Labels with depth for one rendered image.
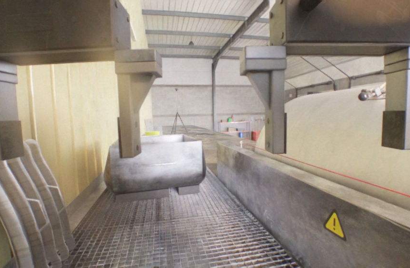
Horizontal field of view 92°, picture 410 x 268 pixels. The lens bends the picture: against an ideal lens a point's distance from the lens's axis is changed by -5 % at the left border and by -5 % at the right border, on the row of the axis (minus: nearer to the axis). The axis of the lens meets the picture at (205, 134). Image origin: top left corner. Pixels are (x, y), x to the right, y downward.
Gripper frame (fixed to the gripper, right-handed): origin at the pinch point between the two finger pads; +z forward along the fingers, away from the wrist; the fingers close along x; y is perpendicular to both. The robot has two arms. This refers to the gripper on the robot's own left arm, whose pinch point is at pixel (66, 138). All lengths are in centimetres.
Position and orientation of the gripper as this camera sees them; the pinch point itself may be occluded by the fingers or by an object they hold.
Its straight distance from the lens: 25.5
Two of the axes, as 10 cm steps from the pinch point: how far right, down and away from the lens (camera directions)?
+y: -0.1, -0.9, 10.0
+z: 0.3, 10.0, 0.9
